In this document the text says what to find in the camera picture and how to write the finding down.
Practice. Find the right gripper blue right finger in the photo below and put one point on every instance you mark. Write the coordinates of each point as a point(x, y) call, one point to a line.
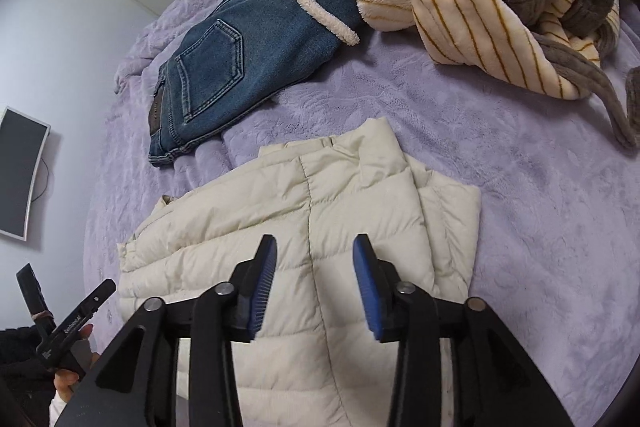
point(375, 278)

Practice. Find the cream quilted puffer jacket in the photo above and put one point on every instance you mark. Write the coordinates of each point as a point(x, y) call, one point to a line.
point(314, 362)

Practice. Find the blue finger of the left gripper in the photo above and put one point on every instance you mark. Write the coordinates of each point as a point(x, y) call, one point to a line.
point(68, 330)

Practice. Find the wall mounted curved monitor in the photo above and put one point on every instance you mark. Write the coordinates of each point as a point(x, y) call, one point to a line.
point(22, 142)

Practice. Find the blue denim jeans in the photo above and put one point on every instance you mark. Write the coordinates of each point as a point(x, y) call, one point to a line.
point(243, 53)

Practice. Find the person's left hand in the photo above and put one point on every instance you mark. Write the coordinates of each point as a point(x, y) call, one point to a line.
point(65, 379)

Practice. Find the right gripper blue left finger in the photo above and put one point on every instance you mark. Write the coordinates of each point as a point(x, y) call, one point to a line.
point(253, 281)

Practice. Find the purple embossed bed blanket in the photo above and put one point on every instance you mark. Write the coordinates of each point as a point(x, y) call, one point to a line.
point(558, 257)

